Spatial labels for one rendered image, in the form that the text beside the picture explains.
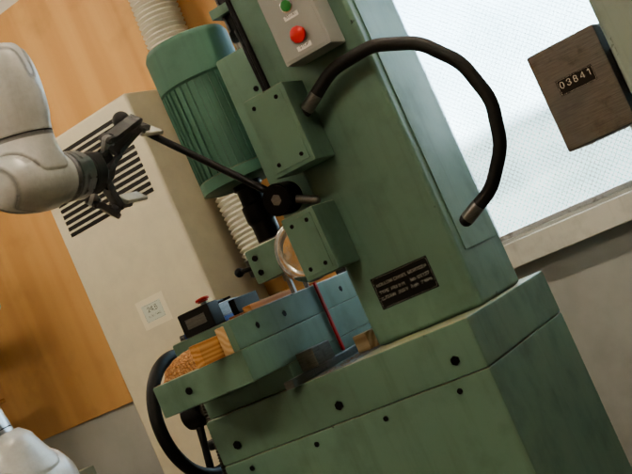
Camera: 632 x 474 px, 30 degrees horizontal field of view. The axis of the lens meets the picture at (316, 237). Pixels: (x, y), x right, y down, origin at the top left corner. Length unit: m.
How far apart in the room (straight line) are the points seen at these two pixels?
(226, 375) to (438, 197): 0.48
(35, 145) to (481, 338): 0.80
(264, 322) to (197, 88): 0.48
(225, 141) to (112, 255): 1.82
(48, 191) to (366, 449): 0.70
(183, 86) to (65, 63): 2.18
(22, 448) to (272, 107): 0.83
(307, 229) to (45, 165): 0.46
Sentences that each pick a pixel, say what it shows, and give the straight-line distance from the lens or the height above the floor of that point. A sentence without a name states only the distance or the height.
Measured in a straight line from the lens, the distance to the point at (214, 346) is 2.05.
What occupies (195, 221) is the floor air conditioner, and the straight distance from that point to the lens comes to 3.90.
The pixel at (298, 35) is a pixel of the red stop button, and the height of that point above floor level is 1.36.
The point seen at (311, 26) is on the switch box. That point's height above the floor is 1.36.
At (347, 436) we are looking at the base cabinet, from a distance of 2.11.
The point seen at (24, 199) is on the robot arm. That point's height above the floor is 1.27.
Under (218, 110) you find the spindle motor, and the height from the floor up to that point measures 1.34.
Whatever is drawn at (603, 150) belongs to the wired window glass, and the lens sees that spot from 3.53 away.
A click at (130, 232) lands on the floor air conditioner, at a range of 3.99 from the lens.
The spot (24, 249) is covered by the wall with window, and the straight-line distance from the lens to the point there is 4.76.
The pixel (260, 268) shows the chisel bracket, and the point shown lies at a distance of 2.32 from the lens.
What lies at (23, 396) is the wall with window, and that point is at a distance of 4.97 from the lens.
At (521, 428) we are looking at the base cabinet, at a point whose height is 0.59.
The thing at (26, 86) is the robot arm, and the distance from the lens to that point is 2.03.
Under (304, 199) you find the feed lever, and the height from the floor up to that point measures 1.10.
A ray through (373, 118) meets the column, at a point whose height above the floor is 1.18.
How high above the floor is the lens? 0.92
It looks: 3 degrees up
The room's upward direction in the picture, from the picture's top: 24 degrees counter-clockwise
